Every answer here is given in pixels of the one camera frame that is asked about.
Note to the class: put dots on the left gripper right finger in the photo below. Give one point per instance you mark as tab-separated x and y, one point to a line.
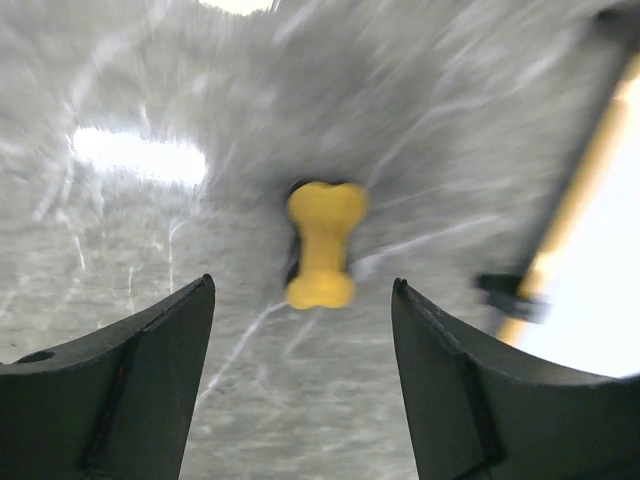
478	408

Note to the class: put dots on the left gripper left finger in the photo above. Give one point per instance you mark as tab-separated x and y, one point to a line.
114	404

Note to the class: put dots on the yellow bone-shaped eraser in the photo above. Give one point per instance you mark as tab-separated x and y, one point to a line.
324	216

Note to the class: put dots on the yellow-framed whiteboard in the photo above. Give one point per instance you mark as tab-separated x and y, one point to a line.
584	278

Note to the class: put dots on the wire whiteboard stand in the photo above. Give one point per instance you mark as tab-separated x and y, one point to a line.
502	293

